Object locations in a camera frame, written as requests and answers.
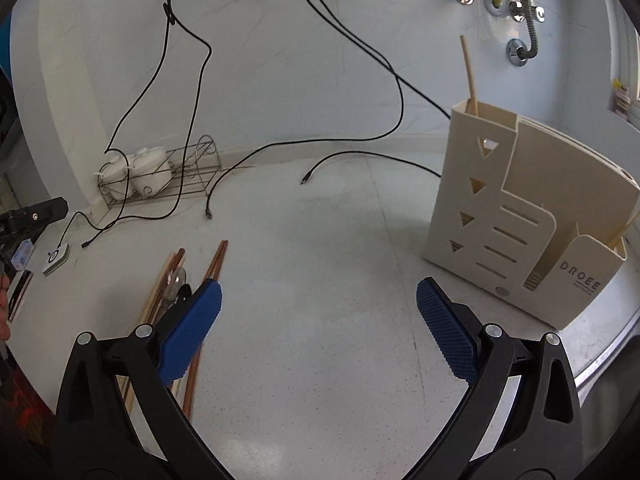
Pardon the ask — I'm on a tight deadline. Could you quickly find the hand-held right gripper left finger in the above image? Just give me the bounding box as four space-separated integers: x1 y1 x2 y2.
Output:
54 279 236 480

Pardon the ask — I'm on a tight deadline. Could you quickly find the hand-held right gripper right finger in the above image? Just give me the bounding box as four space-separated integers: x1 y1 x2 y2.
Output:
416 276 585 480

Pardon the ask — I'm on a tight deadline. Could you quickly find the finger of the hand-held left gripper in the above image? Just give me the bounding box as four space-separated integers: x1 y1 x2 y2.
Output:
27 197 69 228

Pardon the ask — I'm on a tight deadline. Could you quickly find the light wooden chopstick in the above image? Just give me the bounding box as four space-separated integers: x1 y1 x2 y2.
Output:
125 265 176 413
122 260 173 411
460 35 480 116
606 207 640 251

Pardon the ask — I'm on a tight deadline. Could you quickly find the cream utensil holder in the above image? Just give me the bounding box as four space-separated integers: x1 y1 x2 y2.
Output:
424 100 640 331

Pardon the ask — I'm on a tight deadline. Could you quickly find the person's left hand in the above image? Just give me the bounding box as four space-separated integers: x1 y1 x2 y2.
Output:
0 277 12 343

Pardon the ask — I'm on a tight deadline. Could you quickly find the white square puck device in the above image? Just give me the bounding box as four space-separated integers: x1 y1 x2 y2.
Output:
42 244 72 277

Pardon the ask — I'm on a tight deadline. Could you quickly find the white ceramic teapot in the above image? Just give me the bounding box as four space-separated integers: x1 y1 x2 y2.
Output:
125 146 173 196
99 152 135 200

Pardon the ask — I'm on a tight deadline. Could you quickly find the black flat device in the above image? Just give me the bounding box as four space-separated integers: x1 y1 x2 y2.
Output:
7 272 35 322

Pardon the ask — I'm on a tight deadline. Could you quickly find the stainless steel sink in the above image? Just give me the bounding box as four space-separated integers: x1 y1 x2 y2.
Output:
572 305 640 396

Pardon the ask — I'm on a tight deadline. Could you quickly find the dark red patterned cloth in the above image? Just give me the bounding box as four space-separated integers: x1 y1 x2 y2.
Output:
0 355 58 480

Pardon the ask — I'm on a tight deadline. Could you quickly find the small bottle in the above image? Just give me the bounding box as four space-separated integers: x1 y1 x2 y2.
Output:
612 77 632 118

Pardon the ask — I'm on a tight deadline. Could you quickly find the window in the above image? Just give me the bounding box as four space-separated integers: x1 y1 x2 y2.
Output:
607 10 640 126

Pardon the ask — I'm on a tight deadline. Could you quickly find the metal wire rack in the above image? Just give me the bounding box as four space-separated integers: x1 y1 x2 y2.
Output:
97 135 222 208

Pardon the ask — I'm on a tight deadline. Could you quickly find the round metal wall flange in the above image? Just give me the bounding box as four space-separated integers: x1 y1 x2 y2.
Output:
507 40 531 66

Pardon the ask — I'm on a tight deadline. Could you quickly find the corrugated metal hose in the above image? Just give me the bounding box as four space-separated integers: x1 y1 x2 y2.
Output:
515 0 543 61

